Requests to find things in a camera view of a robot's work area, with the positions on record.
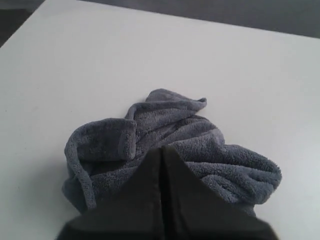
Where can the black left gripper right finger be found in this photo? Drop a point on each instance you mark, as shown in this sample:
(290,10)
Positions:
(193,212)

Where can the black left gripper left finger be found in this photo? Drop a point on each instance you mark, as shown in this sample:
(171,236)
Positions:
(134,213)

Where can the grey fleece towel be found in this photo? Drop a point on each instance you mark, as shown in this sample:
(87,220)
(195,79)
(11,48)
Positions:
(102,155)

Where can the grey backdrop cloth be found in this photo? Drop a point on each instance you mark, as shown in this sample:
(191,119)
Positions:
(297,17)

